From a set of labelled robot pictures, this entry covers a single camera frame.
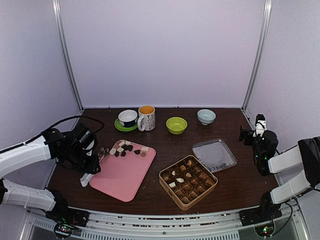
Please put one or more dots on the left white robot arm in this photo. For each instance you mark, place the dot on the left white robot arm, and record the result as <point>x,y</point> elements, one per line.
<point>74,147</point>

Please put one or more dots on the left aluminium frame post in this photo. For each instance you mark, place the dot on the left aluminium frame post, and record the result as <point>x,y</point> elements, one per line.
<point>65,53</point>

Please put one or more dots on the white dark blue bowl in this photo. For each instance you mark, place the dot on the white dark blue bowl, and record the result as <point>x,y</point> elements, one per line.
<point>128,118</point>

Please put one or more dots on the white patterned mug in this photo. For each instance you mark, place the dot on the white patterned mug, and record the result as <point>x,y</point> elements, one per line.
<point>146,118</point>

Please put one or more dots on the circuit board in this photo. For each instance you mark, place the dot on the circuit board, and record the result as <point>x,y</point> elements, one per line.
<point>63,231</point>
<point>265,230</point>

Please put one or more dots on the right circuit board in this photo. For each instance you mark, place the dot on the right circuit board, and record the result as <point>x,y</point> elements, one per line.
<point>265,230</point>

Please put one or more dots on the front aluminium rail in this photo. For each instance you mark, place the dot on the front aluminium rail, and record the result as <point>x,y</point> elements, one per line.
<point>223,225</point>

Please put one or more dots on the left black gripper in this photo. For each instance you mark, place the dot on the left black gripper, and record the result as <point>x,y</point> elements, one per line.
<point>92,167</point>

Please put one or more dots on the gold chocolate tin box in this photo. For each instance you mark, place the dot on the gold chocolate tin box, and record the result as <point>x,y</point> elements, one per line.
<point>198,182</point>

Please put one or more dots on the aluminium frame post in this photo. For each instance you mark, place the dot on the aluminium frame post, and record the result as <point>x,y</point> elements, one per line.
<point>65,53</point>
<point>264,30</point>

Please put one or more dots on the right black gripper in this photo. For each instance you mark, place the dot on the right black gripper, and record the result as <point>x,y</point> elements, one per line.
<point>242,134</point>

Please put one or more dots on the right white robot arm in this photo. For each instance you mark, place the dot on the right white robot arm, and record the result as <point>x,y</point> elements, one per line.
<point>306,153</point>

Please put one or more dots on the white oval chocolate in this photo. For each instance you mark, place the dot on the white oval chocolate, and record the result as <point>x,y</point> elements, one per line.
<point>112,151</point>

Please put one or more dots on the bear print tin lid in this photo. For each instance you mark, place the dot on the bear print tin lid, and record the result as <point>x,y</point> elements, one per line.
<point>214,154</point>

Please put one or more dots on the right aluminium frame post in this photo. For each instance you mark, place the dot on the right aluminium frame post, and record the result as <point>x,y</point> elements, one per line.
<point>264,30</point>

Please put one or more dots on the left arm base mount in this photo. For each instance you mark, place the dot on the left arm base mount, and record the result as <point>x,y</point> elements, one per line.
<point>69,216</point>

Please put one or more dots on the pale blue ceramic bowl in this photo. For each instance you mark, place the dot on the pale blue ceramic bowl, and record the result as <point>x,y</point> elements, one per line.
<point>206,116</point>

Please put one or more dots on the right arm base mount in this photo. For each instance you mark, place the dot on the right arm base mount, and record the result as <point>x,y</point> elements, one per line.
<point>258,215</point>

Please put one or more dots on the white rectangular chocolate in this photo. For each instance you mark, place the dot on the white rectangular chocolate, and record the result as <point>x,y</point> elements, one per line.
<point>120,150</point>

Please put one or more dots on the white chocolate in tin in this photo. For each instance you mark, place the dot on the white chocolate in tin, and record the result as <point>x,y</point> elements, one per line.
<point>172,185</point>

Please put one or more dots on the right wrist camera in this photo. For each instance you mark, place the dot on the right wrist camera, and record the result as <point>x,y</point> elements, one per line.
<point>260,125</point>

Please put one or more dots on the left circuit board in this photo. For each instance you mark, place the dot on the left circuit board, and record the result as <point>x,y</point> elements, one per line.
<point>63,231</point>

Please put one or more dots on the lime green bowl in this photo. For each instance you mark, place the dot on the lime green bowl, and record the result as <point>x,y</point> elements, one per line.
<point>176,125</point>

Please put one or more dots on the dark heart chocolate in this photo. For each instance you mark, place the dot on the dark heart chocolate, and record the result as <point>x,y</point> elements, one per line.
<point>137,152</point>

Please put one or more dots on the speckled white heart chocolate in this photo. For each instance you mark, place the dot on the speckled white heart chocolate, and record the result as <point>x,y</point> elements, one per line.
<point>180,180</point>

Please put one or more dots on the white metal tongs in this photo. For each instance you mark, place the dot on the white metal tongs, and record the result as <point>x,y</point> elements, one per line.
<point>85,179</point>

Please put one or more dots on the pink plastic tray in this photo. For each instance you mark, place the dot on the pink plastic tray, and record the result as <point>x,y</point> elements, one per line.
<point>120,177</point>

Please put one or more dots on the green saucer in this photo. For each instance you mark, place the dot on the green saucer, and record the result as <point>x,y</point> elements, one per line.
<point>121,128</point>

